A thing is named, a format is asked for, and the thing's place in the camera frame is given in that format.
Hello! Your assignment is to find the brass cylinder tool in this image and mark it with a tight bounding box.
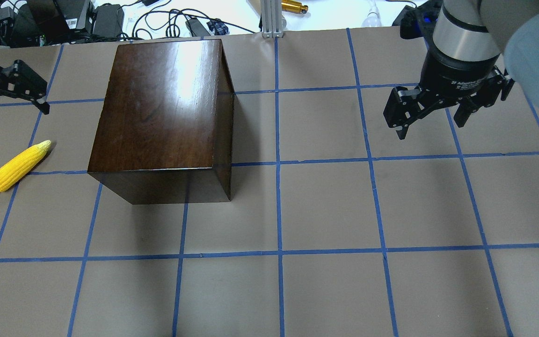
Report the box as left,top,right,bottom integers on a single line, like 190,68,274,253
281,0,309,14

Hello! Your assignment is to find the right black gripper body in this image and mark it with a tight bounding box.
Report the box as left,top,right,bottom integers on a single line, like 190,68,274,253
419,51,502,99

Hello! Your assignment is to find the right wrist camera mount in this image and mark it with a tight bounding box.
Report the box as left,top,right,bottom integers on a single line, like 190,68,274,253
392,0,443,40

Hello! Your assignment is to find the dark wooden drawer cabinet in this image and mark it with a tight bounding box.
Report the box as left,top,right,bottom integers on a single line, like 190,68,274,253
87,40,234,205

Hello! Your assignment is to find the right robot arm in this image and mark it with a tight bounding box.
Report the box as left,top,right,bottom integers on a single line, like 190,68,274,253
383,0,539,140

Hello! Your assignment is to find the black power adapter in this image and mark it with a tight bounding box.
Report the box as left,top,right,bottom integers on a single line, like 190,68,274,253
92,4,124,38

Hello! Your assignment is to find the aluminium frame post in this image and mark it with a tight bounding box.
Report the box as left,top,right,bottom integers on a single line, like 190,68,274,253
261,0,284,38

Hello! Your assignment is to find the yellow corn cob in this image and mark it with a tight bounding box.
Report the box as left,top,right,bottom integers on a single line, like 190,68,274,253
0,140,53,193

